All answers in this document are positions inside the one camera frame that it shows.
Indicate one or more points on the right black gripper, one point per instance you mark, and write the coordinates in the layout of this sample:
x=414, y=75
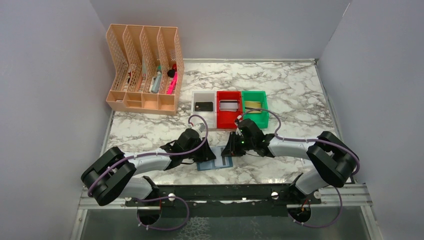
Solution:
x=234, y=148

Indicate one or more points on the peach plastic file organizer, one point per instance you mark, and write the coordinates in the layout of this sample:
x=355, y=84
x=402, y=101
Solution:
x=136, y=52

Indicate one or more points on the black credit card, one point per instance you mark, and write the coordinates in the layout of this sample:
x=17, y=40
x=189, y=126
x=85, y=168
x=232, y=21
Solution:
x=203, y=106

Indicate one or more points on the black binder clip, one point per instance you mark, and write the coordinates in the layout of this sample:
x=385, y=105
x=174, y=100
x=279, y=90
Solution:
x=172, y=73

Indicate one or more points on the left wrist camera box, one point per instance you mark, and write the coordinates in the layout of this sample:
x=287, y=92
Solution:
x=199, y=127

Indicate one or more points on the blue leather card holder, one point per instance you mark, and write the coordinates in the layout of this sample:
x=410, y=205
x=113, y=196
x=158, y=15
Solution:
x=209, y=165

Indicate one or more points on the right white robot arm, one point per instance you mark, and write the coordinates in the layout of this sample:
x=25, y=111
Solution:
x=333, y=162

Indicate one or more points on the teal grey stapler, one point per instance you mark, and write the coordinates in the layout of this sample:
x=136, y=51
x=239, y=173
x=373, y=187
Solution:
x=156, y=81

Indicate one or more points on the white plastic bin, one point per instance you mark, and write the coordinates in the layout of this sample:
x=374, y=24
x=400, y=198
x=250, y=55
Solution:
x=205, y=96

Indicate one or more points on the blue crest white card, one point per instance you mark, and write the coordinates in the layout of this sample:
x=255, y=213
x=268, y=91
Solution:
x=229, y=105

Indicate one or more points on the red plastic bin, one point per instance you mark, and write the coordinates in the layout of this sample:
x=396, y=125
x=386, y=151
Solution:
x=225, y=119

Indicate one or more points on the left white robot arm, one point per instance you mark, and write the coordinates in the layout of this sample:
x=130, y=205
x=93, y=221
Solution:
x=113, y=175

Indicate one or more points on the gold credit card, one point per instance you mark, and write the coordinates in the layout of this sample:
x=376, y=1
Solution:
x=253, y=107

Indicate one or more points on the green plastic bin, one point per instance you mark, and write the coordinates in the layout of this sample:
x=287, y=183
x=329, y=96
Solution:
x=261, y=119

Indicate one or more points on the pink highlighter pen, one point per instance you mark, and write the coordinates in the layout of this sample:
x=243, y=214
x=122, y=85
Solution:
x=173, y=84

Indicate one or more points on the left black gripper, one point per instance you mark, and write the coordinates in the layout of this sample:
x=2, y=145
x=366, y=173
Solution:
x=203, y=153

